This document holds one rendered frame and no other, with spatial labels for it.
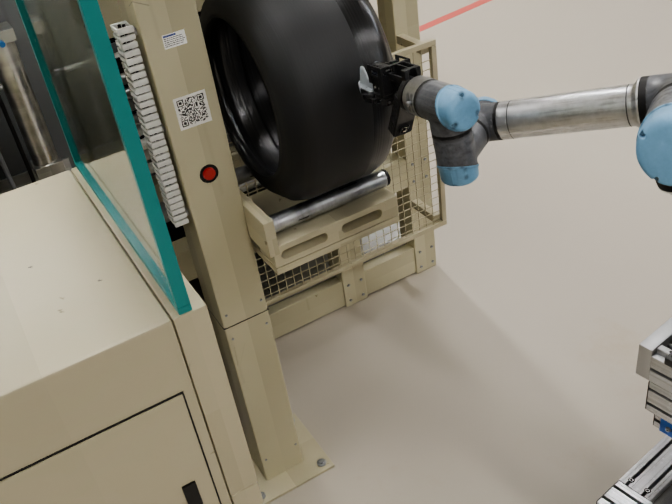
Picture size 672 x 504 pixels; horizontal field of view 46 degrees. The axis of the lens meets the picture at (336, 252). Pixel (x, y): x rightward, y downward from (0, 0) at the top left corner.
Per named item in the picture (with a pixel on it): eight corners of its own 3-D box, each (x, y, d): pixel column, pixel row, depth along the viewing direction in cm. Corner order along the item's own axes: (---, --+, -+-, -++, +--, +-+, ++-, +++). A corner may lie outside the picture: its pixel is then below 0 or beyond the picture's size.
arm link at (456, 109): (452, 144, 139) (444, 99, 135) (417, 129, 148) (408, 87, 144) (487, 126, 142) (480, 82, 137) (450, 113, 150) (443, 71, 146)
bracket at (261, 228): (270, 259, 186) (262, 224, 181) (207, 193, 216) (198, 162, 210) (282, 253, 187) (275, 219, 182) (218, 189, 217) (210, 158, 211)
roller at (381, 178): (270, 239, 189) (268, 225, 186) (261, 229, 192) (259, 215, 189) (391, 188, 201) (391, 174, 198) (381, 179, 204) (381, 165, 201)
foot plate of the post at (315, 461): (256, 510, 231) (255, 505, 230) (221, 452, 251) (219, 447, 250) (334, 466, 241) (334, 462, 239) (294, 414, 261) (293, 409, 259)
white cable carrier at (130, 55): (175, 228, 184) (116, 30, 157) (168, 219, 188) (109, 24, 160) (193, 221, 185) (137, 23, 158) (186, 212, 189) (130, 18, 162)
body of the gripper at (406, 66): (395, 53, 159) (429, 63, 149) (401, 93, 163) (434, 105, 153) (363, 64, 156) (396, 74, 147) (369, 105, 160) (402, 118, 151)
